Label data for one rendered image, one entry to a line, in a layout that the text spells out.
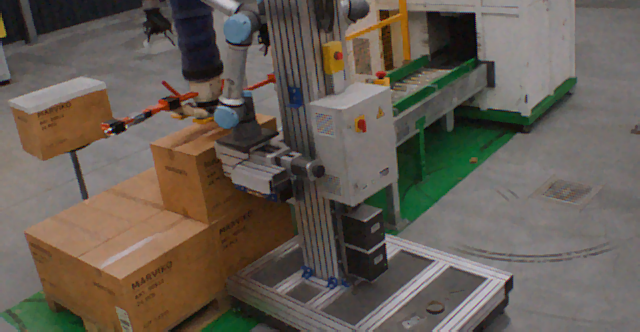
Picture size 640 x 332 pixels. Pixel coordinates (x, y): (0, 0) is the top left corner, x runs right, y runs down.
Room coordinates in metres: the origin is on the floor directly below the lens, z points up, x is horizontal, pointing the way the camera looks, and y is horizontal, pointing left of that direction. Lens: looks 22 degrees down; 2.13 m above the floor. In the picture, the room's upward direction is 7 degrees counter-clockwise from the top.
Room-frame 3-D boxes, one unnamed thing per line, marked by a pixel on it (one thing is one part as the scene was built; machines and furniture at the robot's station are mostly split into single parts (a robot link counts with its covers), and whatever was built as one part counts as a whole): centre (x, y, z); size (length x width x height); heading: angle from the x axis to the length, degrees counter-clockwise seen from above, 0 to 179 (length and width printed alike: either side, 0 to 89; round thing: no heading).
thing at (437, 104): (4.40, -0.65, 0.50); 2.31 x 0.05 x 0.19; 139
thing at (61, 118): (4.58, 1.88, 0.82); 0.60 x 0.40 x 0.40; 132
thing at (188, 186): (3.47, 0.60, 0.74); 0.60 x 0.40 x 0.40; 137
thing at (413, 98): (4.70, -0.84, 0.60); 1.60 x 0.10 x 0.09; 139
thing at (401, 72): (5.06, -0.44, 0.60); 1.60 x 0.10 x 0.09; 139
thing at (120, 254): (3.44, 1.02, 0.34); 1.20 x 1.00 x 0.40; 139
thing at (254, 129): (3.04, 0.37, 1.09); 0.15 x 0.15 x 0.10
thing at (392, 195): (3.84, -0.39, 0.50); 0.07 x 0.07 x 1.00; 49
